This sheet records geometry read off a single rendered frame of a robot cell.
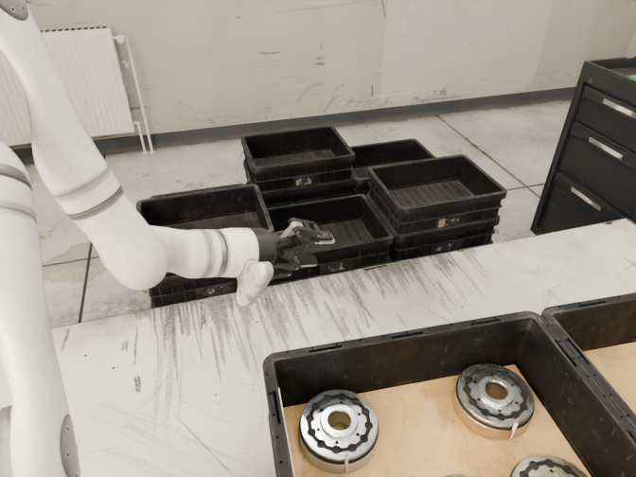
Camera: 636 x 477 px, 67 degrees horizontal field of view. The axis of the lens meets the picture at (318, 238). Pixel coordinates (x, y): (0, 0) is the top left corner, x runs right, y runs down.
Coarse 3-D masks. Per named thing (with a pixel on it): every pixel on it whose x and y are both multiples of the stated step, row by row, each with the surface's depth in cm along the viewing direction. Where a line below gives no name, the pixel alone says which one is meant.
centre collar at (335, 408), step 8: (328, 408) 63; (336, 408) 63; (344, 408) 63; (328, 416) 63; (352, 416) 62; (328, 424) 62; (352, 424) 61; (328, 432) 61; (336, 432) 61; (344, 432) 61; (352, 432) 61
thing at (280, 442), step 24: (528, 312) 69; (384, 336) 65; (408, 336) 65; (432, 336) 66; (552, 336) 65; (264, 360) 62; (288, 360) 62; (576, 360) 62; (624, 432) 54; (288, 456) 51
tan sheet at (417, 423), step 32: (416, 384) 71; (448, 384) 71; (288, 416) 66; (384, 416) 66; (416, 416) 66; (448, 416) 66; (544, 416) 66; (384, 448) 63; (416, 448) 63; (448, 448) 63; (480, 448) 63; (512, 448) 63; (544, 448) 63
